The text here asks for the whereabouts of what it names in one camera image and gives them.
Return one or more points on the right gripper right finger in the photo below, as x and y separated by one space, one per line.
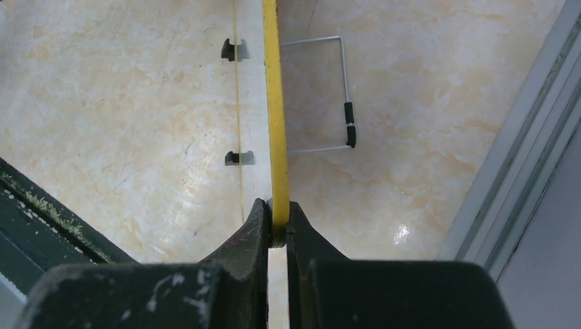
329 290

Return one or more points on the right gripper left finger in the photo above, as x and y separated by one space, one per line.
226 289

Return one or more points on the yellow framed whiteboard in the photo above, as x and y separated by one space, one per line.
260 111

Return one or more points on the black whiteboard foot lower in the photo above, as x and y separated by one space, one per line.
234 159

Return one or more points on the black whiteboard foot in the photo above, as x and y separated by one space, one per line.
234 159
232 52

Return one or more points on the black whiteboard foot upper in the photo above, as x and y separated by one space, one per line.
232 52

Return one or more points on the wire whiteboard stand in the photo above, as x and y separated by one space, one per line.
350 126

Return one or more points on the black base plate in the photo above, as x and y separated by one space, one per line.
39 233

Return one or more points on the aluminium front rail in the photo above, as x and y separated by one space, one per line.
520 163

